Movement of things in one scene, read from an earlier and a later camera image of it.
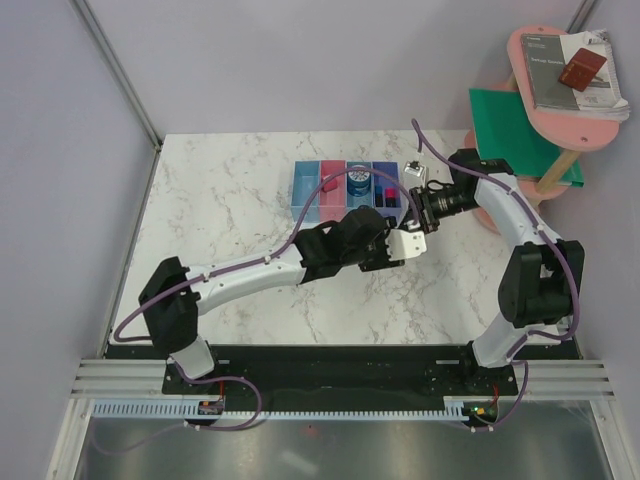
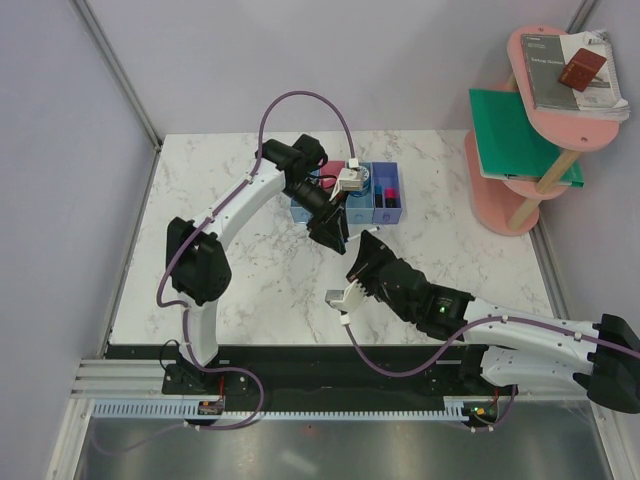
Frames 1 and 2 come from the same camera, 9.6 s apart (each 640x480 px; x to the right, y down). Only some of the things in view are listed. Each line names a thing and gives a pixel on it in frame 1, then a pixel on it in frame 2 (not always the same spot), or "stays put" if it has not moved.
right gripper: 424,209 to 371,254
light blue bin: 359,185 stays put
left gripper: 383,260 to 330,212
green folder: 503,131 stays put
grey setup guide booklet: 545,62 stays put
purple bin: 386,192 stays put
